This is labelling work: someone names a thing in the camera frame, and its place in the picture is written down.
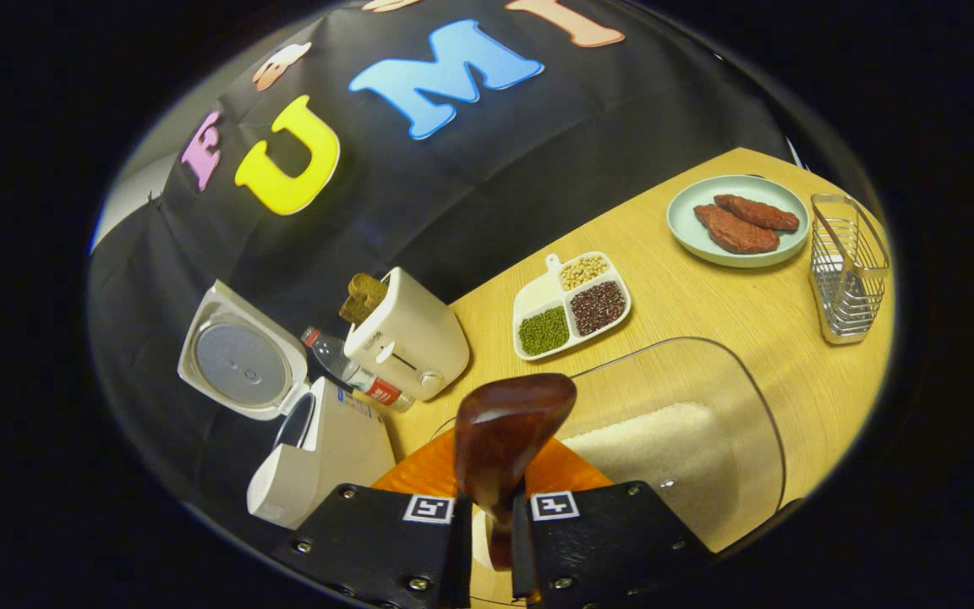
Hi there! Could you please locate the metal wire chopstick holder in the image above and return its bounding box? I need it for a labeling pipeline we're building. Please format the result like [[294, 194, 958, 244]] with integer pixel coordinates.
[[809, 193, 891, 345]]

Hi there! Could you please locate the white toaster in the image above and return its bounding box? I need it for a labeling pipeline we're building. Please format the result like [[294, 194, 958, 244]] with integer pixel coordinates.
[[343, 266, 471, 402]]

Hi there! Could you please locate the white rice cooker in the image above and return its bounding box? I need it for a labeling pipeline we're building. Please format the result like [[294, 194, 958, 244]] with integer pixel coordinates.
[[178, 279, 397, 531]]

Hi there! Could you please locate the white divided bean dish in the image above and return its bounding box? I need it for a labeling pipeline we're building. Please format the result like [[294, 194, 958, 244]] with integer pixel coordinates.
[[512, 251, 633, 363]]

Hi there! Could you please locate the brown toast slice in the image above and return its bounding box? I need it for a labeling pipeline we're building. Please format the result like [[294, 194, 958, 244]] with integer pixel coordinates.
[[339, 272, 389, 326]]

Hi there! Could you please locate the clear plastic rice tray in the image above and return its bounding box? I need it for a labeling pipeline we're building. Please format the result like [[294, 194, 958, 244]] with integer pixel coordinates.
[[432, 337, 788, 555]]

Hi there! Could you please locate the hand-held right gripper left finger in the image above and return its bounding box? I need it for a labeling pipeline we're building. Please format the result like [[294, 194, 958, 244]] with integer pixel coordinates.
[[271, 430, 475, 609]]

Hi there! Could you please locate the white rice heap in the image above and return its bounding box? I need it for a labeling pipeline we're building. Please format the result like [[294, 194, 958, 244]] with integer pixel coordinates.
[[559, 402, 737, 542]]

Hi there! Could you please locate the black backdrop cloth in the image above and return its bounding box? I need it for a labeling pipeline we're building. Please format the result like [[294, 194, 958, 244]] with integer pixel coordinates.
[[85, 0, 801, 508]]

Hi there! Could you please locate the clear bottle with red label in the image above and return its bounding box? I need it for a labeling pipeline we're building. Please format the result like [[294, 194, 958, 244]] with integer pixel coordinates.
[[301, 326, 416, 414]]

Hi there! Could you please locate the red meat steak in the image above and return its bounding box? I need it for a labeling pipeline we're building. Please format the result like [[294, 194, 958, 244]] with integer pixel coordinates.
[[693, 204, 781, 255], [714, 194, 801, 233]]

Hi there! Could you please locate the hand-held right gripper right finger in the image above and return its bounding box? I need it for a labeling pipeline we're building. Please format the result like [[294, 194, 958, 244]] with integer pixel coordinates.
[[511, 436, 716, 608]]

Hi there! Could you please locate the light green plate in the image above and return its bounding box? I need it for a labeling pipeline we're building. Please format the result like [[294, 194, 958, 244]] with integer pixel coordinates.
[[666, 174, 811, 269]]

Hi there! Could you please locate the brown wooden spoon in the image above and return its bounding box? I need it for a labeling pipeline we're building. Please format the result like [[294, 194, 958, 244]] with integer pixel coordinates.
[[453, 373, 578, 572]]

